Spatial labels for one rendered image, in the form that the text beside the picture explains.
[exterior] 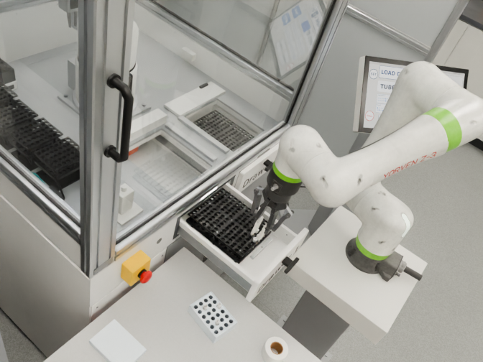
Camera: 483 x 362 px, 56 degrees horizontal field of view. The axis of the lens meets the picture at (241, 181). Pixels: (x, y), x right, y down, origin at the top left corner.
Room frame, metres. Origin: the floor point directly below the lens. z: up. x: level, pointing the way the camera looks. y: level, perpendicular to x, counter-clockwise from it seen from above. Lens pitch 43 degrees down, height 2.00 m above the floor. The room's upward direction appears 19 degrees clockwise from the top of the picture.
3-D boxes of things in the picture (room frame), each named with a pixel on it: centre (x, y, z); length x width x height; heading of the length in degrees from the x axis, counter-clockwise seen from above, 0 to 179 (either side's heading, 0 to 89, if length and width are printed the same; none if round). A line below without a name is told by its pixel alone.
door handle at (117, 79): (0.62, 0.24, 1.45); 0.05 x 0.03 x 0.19; 66
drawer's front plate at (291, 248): (0.89, -0.19, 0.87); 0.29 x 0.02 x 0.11; 156
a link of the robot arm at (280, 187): (0.91, -0.11, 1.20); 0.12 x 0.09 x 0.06; 156
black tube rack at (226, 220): (0.97, -0.01, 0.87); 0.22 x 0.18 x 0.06; 66
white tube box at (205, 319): (0.70, -0.05, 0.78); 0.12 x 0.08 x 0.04; 55
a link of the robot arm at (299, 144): (0.91, -0.12, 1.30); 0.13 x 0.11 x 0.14; 45
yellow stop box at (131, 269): (0.71, 0.20, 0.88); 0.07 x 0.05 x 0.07; 156
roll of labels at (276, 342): (0.66, -0.25, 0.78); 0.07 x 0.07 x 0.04
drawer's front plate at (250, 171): (1.30, -0.05, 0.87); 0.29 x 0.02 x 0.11; 156
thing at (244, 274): (0.98, 0.00, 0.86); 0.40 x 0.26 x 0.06; 66
